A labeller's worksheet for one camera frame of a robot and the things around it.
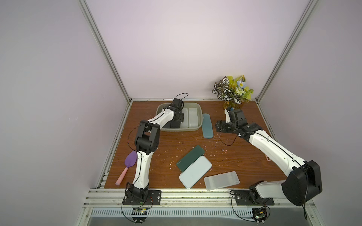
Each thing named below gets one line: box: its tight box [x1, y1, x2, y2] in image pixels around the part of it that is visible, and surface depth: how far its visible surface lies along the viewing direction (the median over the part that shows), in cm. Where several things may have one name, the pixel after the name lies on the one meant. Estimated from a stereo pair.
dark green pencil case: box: [176, 145, 206, 172], surface depth 88 cm
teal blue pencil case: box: [201, 113, 214, 139], surface depth 105 cm
